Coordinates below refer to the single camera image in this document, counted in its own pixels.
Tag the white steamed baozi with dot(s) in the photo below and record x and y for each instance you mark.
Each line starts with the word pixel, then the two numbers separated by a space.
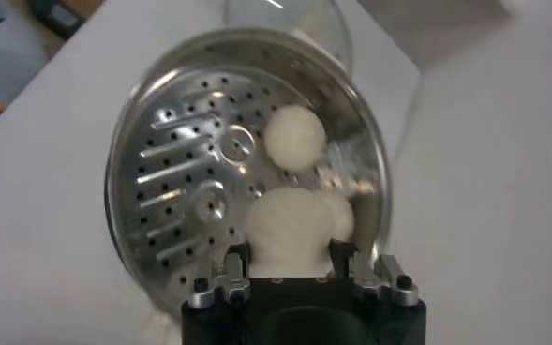
pixel 341 218
pixel 287 229
pixel 294 137

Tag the stainless steel steamer basket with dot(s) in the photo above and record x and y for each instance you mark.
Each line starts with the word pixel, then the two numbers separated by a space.
pixel 177 154

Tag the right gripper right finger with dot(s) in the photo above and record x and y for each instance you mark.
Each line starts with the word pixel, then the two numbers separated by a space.
pixel 383 281

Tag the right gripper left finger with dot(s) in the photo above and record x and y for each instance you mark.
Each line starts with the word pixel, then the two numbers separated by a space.
pixel 231 281

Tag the round glass lid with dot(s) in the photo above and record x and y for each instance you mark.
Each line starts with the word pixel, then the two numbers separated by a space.
pixel 322 28

